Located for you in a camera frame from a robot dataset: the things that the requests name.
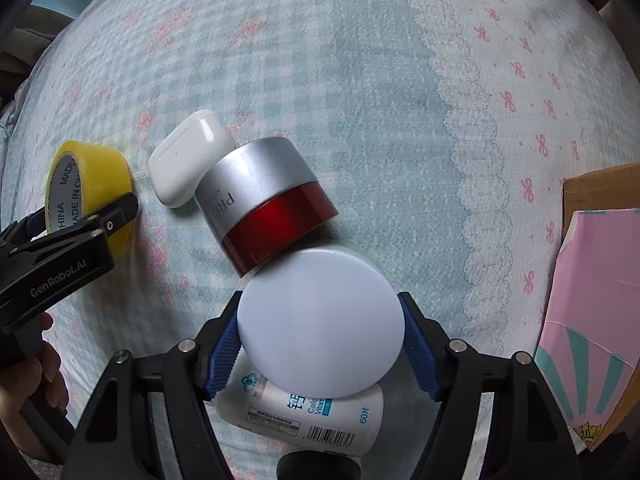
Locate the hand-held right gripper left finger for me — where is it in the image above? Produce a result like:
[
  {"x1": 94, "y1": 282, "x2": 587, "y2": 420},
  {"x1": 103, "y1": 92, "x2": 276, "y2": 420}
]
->
[{"x1": 65, "y1": 290, "x2": 246, "y2": 480}]

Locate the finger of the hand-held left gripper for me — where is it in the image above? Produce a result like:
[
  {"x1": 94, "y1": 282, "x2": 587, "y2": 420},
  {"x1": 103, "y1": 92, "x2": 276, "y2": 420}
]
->
[{"x1": 0, "y1": 192, "x2": 140, "y2": 253}]

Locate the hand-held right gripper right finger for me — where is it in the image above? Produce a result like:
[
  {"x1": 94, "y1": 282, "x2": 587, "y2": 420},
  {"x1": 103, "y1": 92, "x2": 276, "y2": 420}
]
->
[{"x1": 397, "y1": 290, "x2": 582, "y2": 480}]

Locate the yellow tape roll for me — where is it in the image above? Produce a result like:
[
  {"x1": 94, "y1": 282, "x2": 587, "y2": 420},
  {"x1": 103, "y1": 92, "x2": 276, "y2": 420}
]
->
[{"x1": 44, "y1": 140, "x2": 137, "y2": 260}]

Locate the white bottle with white cap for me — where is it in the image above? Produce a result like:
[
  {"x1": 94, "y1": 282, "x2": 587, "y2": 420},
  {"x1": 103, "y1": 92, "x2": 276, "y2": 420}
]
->
[{"x1": 214, "y1": 246, "x2": 407, "y2": 459}]

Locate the person's left hand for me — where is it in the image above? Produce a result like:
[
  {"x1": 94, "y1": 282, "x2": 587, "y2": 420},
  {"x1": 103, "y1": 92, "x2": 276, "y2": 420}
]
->
[{"x1": 0, "y1": 311, "x2": 71, "y2": 461}]

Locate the white earbuds case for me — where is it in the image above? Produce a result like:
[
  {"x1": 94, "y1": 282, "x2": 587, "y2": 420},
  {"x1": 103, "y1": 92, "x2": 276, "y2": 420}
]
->
[{"x1": 147, "y1": 109, "x2": 237, "y2": 209}]

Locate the silver and red jar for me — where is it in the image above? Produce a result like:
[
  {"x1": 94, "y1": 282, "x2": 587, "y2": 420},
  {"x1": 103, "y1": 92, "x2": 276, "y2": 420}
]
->
[{"x1": 194, "y1": 136, "x2": 339, "y2": 278}]

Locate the cardboard box with pink flap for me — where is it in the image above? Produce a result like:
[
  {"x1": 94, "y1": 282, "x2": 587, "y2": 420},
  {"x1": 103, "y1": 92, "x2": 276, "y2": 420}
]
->
[{"x1": 534, "y1": 162, "x2": 640, "y2": 456}]

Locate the grey cloth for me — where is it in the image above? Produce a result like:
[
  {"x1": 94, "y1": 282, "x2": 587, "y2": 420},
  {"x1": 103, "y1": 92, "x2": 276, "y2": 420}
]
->
[{"x1": 0, "y1": 2, "x2": 76, "y2": 106}]

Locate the blue checked bed sheet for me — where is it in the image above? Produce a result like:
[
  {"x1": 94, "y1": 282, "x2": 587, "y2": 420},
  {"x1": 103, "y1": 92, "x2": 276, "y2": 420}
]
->
[{"x1": 0, "y1": 0, "x2": 640, "y2": 480}]

